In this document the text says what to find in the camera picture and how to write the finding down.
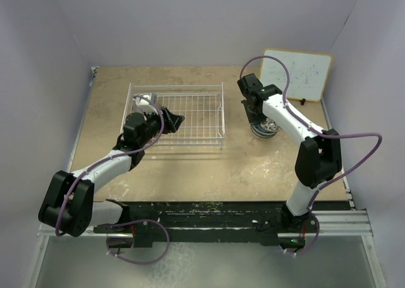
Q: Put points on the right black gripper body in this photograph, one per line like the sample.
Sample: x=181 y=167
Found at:
x=254 y=116

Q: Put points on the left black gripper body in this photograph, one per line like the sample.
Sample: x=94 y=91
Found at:
x=153 y=123

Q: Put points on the red flower pattern bowl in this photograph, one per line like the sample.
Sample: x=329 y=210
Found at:
x=269 y=126

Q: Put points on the white wire dish rack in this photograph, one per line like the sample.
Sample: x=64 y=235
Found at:
x=196 y=111

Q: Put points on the blue floral bowl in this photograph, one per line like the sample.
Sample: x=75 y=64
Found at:
x=259 y=132

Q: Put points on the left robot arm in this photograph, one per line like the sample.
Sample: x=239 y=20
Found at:
x=68 y=203

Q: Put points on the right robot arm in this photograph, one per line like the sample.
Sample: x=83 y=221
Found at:
x=319 y=156

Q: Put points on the yellow framed whiteboard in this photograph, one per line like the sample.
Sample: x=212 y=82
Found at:
x=308 y=72

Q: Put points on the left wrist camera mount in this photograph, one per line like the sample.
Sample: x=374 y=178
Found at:
x=145 y=103

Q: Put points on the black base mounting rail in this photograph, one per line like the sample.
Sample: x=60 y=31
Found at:
x=267 y=223

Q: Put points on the aluminium extrusion frame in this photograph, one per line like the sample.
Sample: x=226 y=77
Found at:
x=334 y=218

